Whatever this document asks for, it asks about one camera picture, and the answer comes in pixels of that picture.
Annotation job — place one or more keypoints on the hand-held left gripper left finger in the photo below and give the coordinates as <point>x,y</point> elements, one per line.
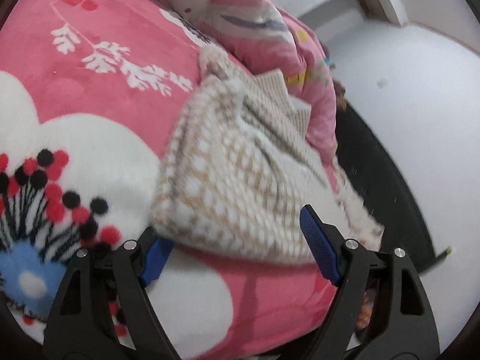
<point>153,258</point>

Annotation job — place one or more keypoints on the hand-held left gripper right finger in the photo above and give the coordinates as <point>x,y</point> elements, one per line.
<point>318,243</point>

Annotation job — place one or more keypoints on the beige white houndstooth coat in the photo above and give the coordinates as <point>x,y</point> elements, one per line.
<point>232,180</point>

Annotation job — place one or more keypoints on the black padded headboard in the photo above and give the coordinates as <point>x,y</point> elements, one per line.
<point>375,165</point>

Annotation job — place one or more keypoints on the pink floral plush blanket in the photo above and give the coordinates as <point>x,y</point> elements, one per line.
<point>93,101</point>

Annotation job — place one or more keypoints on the pink printed quilt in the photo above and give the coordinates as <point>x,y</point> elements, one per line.
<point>262,26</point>

